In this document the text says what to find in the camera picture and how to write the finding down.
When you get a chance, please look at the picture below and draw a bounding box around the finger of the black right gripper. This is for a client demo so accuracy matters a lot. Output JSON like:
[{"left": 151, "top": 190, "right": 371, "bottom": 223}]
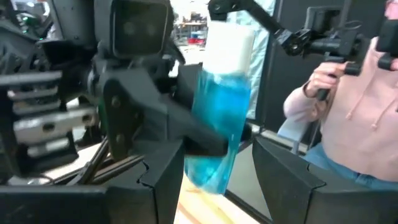
[
  {"left": 172, "top": 63, "right": 205, "bottom": 113},
  {"left": 101, "top": 67, "right": 230, "bottom": 161}
]

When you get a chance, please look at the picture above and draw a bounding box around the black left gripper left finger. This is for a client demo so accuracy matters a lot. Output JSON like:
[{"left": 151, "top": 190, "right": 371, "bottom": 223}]
[{"left": 0, "top": 139, "right": 186, "bottom": 224}]

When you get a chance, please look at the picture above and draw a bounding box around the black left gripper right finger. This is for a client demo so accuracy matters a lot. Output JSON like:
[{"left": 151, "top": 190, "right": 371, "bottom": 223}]
[{"left": 252, "top": 136, "right": 398, "bottom": 224}]

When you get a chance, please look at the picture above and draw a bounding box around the blue mouthwash bottle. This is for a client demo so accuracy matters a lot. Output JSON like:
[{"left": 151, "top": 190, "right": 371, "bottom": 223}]
[{"left": 183, "top": 20, "right": 256, "bottom": 195}]

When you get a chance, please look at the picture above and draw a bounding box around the grey chair armrest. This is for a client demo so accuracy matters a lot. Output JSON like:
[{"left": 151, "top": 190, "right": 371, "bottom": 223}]
[{"left": 276, "top": 118, "right": 313, "bottom": 156}]

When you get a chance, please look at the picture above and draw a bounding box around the person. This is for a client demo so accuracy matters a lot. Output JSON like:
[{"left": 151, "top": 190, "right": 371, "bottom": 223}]
[{"left": 277, "top": 0, "right": 398, "bottom": 190}]

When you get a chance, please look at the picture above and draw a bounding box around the person's hand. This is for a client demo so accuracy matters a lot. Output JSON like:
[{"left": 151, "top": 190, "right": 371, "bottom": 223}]
[{"left": 304, "top": 61, "right": 348, "bottom": 100}]

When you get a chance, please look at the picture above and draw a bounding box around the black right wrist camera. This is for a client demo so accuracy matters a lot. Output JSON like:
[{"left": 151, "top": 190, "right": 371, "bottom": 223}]
[{"left": 110, "top": 0, "right": 171, "bottom": 59}]

